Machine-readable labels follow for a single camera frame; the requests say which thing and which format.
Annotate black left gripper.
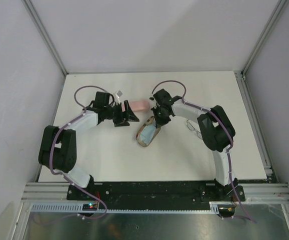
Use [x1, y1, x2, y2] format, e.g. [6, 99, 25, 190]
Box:
[103, 100, 139, 127]

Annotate pink glasses case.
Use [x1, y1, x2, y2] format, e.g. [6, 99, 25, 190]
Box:
[128, 100, 150, 112]

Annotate plaid glasses case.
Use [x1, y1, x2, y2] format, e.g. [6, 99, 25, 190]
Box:
[135, 116, 161, 148]

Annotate thin wire frame glasses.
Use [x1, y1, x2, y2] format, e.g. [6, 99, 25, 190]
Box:
[186, 119, 203, 140]

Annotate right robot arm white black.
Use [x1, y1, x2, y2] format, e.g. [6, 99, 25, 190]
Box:
[149, 89, 236, 201]

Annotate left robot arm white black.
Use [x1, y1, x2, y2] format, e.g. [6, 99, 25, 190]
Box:
[38, 91, 140, 200]

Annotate left controller board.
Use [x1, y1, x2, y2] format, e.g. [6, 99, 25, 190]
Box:
[82, 203, 99, 211]

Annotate controller board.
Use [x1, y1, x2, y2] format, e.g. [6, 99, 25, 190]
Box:
[82, 203, 99, 211]
[218, 205, 236, 218]

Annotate right controller board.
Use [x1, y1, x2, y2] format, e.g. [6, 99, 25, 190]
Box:
[218, 205, 236, 218]

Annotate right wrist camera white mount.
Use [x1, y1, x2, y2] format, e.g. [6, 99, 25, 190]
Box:
[149, 93, 155, 101]

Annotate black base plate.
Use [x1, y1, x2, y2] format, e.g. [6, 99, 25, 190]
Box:
[66, 180, 245, 211]

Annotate grey slotted cable duct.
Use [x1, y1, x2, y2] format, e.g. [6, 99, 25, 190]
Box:
[29, 201, 223, 215]

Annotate right aluminium frame post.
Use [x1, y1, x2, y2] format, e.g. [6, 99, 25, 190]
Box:
[240, 0, 289, 78]

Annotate aluminium frame post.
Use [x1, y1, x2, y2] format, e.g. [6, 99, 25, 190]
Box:
[240, 0, 289, 78]
[21, 0, 68, 77]

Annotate left aluminium frame post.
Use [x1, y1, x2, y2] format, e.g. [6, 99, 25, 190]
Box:
[21, 0, 68, 77]

